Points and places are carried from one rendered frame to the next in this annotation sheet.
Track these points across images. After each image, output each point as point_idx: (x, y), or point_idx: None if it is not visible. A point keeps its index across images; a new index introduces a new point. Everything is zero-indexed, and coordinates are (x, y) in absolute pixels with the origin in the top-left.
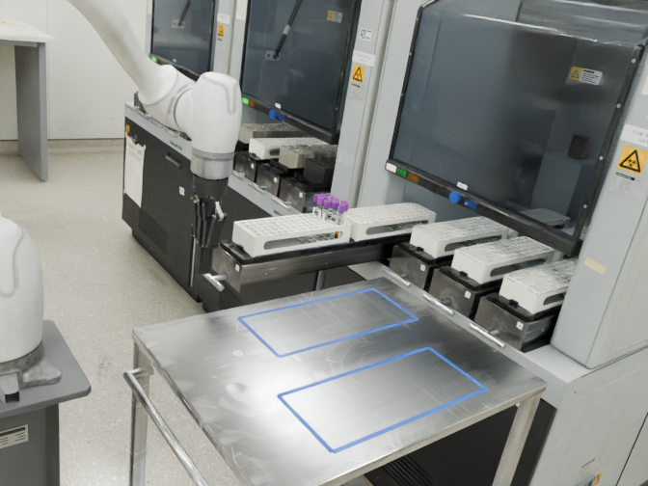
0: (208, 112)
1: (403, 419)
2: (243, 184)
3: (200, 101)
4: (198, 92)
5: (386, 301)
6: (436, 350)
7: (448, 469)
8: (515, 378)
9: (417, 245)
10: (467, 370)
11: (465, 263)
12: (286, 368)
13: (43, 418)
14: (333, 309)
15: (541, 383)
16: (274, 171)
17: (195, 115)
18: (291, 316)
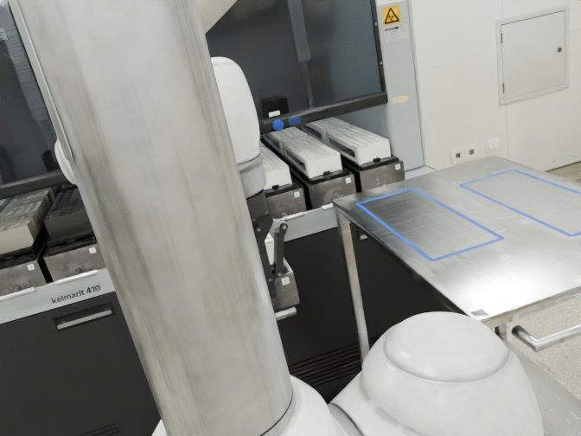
0: (246, 102)
1: (574, 192)
2: None
3: (233, 95)
4: (221, 85)
5: (381, 198)
6: (462, 182)
7: (394, 312)
8: (493, 162)
9: (268, 187)
10: (489, 174)
11: (322, 165)
12: (522, 234)
13: None
14: (401, 218)
15: (495, 156)
16: (18, 260)
17: (232, 117)
18: (422, 235)
